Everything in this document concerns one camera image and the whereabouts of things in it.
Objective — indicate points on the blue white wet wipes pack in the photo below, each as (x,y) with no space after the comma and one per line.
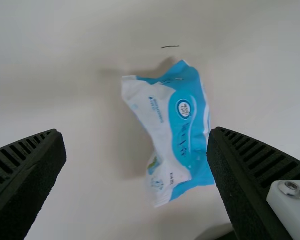
(165,130)

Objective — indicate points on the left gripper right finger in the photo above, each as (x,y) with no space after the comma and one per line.
(245,180)

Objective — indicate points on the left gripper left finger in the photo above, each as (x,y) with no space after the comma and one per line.
(20,180)

